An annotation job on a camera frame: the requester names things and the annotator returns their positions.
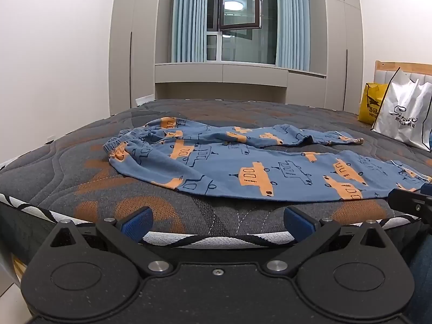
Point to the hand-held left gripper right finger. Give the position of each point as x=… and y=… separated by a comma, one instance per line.
x=297, y=223

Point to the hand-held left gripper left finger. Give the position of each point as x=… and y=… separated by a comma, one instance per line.
x=139, y=222

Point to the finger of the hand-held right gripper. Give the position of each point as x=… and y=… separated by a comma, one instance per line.
x=410, y=204

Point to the blue pants with orange print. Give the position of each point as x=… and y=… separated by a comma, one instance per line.
x=222, y=168

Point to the person's leg in jeans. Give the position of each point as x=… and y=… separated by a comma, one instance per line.
x=422, y=283

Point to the grey and orange quilted bed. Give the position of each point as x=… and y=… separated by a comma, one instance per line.
x=84, y=162

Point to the white shopping bag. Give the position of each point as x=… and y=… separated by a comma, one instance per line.
x=403, y=111

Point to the yellow plastic bag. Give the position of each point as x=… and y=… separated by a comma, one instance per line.
x=369, y=103

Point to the wooden padded headboard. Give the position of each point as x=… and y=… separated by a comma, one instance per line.
x=405, y=71

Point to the grey window bench cabinet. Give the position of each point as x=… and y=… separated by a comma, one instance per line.
x=236, y=74

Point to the tall grey wardrobe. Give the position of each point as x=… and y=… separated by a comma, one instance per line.
x=342, y=47
x=135, y=40

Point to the light blue curtain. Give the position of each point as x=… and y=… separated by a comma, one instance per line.
x=189, y=17
x=293, y=20

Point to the dark framed window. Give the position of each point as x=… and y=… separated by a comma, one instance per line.
x=241, y=17

